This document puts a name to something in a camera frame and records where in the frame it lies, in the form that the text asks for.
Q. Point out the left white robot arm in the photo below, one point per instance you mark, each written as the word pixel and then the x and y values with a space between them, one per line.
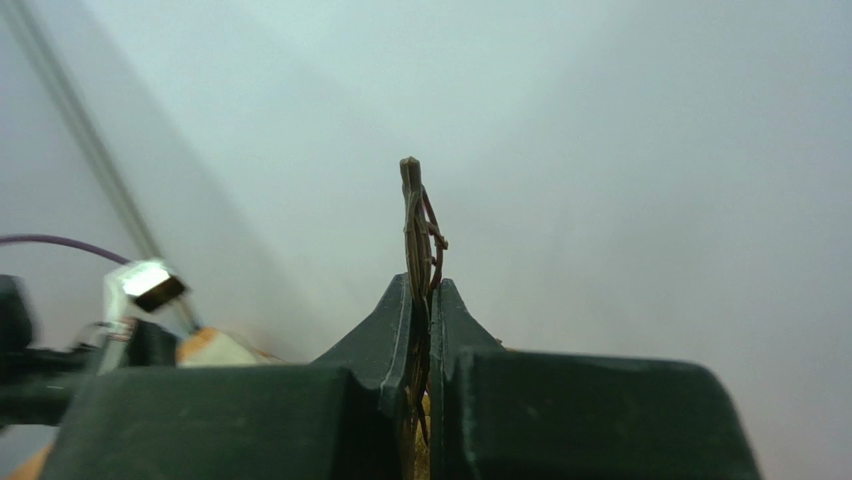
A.
pixel 38 384

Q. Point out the beige bucket hat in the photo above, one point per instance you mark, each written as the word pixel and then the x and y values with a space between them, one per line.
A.
pixel 211 347

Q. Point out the brown longan cluster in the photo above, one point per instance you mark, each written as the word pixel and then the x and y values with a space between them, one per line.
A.
pixel 423 268

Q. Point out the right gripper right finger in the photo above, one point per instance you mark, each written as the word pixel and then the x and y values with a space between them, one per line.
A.
pixel 509 414

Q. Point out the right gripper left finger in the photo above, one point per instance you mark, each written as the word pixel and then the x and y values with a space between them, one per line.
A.
pixel 341 416

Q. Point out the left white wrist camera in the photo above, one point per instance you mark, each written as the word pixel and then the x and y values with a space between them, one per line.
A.
pixel 137 288

